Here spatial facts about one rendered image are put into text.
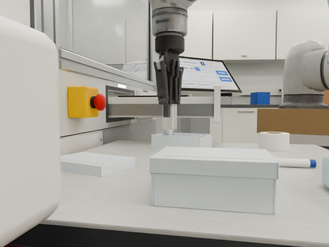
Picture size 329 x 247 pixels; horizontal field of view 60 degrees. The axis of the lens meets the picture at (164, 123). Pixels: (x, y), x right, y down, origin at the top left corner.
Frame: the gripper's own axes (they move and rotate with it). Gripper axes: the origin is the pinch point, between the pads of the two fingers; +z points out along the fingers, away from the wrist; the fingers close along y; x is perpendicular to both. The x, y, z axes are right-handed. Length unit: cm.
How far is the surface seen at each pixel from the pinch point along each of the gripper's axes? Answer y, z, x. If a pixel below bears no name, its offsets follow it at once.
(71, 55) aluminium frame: 16.8, -14.5, -16.8
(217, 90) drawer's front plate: -11.7, -7.3, 8.9
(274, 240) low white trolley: 42, 8, 30
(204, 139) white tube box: 3.9, 4.8, 10.8
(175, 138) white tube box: 6.9, 4.6, 4.7
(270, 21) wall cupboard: -372, -125, -21
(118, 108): -5.2, -2.2, -19.8
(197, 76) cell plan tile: -105, -22, -32
